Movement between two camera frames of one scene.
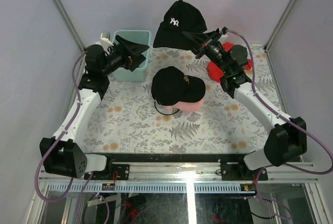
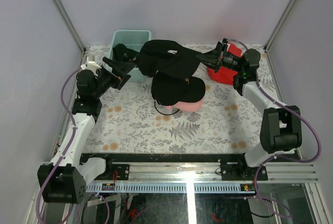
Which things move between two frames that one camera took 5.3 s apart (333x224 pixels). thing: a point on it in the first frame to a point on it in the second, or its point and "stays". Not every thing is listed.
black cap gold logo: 170,86 stays
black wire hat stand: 171,114 stays
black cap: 180,16 to 167,56
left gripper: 131,62 to 123,68
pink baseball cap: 186,106 stays
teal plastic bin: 144,37 stays
